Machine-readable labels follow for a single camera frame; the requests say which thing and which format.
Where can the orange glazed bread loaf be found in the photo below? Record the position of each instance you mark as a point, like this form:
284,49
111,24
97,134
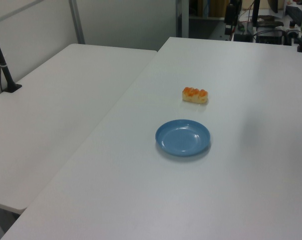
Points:
194,95

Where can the blue round plate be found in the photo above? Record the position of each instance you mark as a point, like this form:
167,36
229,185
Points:
182,137

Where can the small black box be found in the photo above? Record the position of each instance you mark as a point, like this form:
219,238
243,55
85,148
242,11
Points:
243,37

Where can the black device on stand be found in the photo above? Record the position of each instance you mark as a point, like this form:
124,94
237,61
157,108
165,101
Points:
231,17

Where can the black computer box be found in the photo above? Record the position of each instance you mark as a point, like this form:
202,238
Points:
269,37

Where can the black monitor stand pole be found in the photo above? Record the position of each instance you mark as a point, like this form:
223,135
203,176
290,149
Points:
256,12

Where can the grey metal partition post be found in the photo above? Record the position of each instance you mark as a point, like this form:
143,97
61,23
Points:
77,22

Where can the black camera stand pole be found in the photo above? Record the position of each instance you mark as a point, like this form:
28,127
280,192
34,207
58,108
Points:
2,67

